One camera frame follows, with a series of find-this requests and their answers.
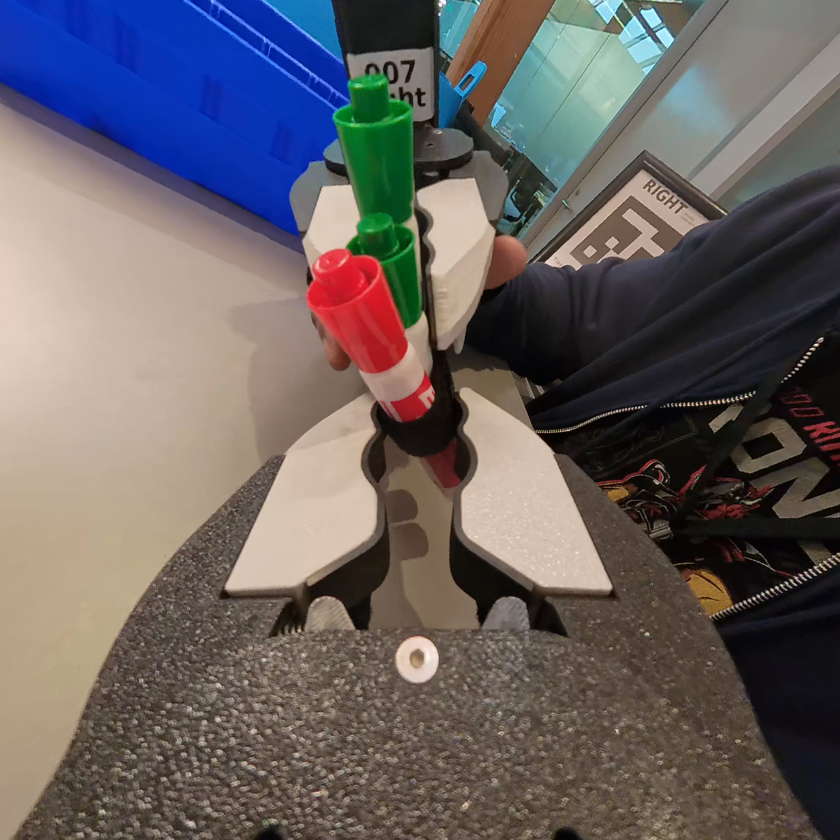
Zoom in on person's right hand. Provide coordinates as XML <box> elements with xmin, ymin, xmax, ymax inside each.
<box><xmin>313</xmin><ymin>234</ymin><xmax>530</xmax><ymax>374</ymax></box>

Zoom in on red marker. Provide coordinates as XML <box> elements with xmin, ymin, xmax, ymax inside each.
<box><xmin>308</xmin><ymin>250</ymin><xmax>468</xmax><ymax>490</ymax></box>

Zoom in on framed wall sign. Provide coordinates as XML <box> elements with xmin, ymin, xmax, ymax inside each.
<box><xmin>531</xmin><ymin>151</ymin><xmax>729</xmax><ymax>271</ymax></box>

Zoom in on blue plastic bins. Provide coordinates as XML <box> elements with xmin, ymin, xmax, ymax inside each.
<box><xmin>437</xmin><ymin>59</ymin><xmax>489</xmax><ymax>132</ymax></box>

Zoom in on green marker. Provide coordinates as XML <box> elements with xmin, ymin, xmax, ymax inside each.
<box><xmin>347</xmin><ymin>213</ymin><xmax>426</xmax><ymax>329</ymax></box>
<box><xmin>332</xmin><ymin>75</ymin><xmax>420</xmax><ymax>227</ymax></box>

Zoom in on black velcro strap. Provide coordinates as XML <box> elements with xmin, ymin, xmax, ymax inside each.
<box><xmin>378</xmin><ymin>384</ymin><xmax>466</xmax><ymax>459</ymax></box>

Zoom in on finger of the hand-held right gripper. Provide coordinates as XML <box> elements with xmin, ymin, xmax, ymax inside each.
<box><xmin>415</xmin><ymin>178</ymin><xmax>498</xmax><ymax>355</ymax></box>
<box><xmin>301</xmin><ymin>184</ymin><xmax>364</xmax><ymax>279</ymax></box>

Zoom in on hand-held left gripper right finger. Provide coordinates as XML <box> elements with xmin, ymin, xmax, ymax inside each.
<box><xmin>451</xmin><ymin>388</ymin><xmax>615</xmax><ymax>601</ymax></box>

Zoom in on wooden post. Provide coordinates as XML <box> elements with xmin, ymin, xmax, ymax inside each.
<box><xmin>447</xmin><ymin>0</ymin><xmax>555</xmax><ymax>128</ymax></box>

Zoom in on large blue plastic bin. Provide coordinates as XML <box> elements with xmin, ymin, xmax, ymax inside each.
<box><xmin>0</xmin><ymin>0</ymin><xmax>353</xmax><ymax>240</ymax></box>

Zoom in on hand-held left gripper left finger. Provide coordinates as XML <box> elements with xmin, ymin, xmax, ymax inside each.
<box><xmin>224</xmin><ymin>394</ymin><xmax>391</xmax><ymax>601</ymax></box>

